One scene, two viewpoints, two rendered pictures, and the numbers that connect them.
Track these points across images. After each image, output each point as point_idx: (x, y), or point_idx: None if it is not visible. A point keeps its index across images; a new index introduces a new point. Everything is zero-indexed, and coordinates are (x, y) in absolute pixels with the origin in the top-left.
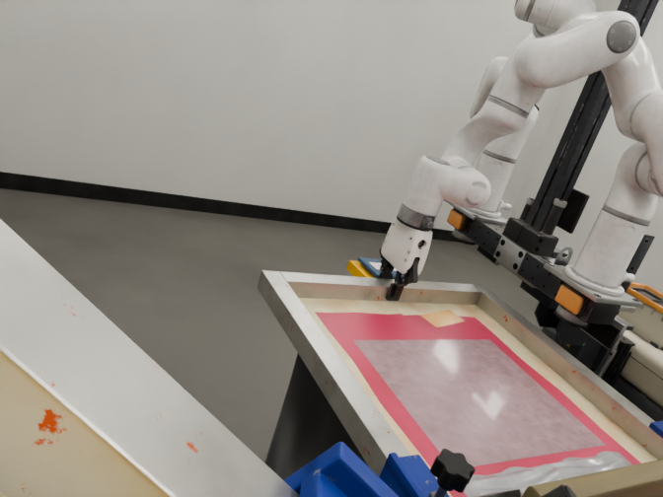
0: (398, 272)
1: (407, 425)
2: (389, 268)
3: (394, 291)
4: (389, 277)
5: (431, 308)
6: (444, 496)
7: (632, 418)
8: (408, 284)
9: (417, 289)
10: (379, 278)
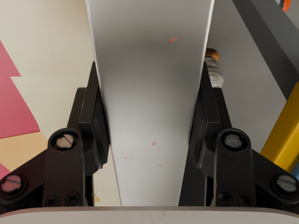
0: (63, 196)
1: None
2: (213, 172)
3: (80, 107)
4: (191, 140)
5: (98, 174)
6: None
7: None
8: (144, 181)
9: (118, 190)
10: (191, 92)
